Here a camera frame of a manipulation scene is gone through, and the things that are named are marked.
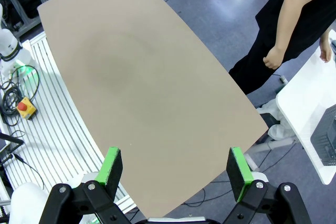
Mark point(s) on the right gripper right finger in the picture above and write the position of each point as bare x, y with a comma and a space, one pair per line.
239, 174

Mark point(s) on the person's right hand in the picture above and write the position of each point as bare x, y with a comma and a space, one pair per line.
273, 58

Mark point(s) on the white slotted base plate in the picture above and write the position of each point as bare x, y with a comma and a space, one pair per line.
52, 134

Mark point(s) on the person in black clothes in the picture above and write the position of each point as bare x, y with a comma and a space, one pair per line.
319, 6

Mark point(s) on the person's right forearm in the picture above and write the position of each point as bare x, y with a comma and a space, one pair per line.
291, 16

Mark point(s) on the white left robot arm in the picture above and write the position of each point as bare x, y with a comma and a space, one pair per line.
10, 41

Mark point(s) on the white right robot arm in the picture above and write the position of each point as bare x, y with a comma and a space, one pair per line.
26, 203

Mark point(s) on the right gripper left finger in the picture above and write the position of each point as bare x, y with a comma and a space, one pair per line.
111, 171

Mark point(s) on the person's left hand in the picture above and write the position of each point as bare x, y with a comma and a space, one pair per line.
326, 51

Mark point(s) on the yellow emergency stop button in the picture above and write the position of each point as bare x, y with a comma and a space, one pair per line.
27, 110

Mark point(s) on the white side table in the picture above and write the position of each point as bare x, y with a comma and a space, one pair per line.
302, 108

